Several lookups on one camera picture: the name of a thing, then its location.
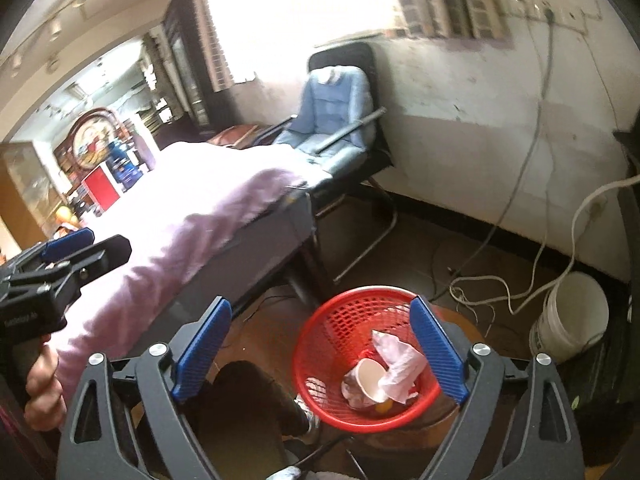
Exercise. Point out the white sneaker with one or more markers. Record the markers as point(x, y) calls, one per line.
point(287, 474)
point(307, 417)

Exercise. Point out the red box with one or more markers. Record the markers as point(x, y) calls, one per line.
point(102, 187)

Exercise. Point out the white paper cup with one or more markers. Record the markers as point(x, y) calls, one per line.
point(372, 377)

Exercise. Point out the person's leg dark trousers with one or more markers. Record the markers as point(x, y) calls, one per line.
point(245, 410)

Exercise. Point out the person's left hand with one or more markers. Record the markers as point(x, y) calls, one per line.
point(45, 395)

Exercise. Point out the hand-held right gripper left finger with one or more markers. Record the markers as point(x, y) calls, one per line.
point(200, 350)

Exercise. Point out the white tissue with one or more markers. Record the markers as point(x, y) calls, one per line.
point(397, 365)

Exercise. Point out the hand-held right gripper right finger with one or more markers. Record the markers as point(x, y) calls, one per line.
point(437, 350)

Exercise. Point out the window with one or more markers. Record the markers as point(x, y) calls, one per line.
point(300, 15)

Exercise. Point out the orange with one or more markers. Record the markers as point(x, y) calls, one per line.
point(66, 215)

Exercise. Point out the purple printed tablecloth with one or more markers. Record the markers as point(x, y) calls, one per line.
point(190, 240)

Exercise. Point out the round embroidered table screen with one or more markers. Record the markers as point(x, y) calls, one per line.
point(92, 137)

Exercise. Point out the red plastic mesh basket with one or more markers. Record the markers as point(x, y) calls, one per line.
point(345, 317)

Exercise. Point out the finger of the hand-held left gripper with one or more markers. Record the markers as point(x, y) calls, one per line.
point(70, 242)
point(105, 255)

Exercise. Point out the brown wooden side table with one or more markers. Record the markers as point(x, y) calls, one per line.
point(235, 135)

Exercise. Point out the dark tall cabinet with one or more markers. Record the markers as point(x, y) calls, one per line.
point(185, 60)

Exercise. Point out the wall power outlet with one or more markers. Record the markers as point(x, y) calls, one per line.
point(547, 12)

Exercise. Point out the wooden glass cabinet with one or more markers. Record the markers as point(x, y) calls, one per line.
point(27, 195)

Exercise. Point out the blue cushioned office chair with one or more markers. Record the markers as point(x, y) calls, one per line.
point(325, 110)

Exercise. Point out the blue supplement bottle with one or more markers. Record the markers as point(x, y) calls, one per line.
point(125, 167)

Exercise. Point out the checked window curtain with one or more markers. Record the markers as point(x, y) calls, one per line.
point(212, 30)
point(450, 0)

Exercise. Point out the white plastic bucket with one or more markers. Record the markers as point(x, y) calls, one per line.
point(570, 320)

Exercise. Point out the dark table frame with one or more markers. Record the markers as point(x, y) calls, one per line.
point(280, 240)

